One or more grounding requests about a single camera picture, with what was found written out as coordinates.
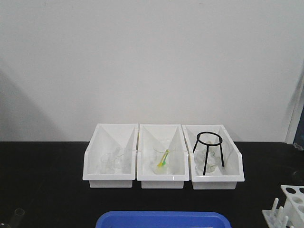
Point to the clear glass test tube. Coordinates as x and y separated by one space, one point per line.
17 218

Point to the grey pegboard drying rack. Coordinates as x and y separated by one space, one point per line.
299 136

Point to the white test tube rack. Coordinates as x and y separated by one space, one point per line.
291 215

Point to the glass beaker in middle bin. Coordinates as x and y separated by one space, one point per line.
163 153

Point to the yellow green plastic dropper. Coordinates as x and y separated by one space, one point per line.
163 159

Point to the middle white storage bin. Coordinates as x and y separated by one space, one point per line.
149 134

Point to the white storage bin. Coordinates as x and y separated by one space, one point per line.
223 178
149 134
106 138

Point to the glassware in left bin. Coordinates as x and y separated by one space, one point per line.
116 162

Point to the left white storage bin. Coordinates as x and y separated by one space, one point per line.
106 138

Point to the glass flask in bin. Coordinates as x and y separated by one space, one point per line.
203 163

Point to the right white storage bin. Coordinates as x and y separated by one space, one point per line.
223 178

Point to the blue plastic tray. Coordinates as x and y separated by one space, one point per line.
162 219

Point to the black wire tripod stand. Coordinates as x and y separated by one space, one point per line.
200 138

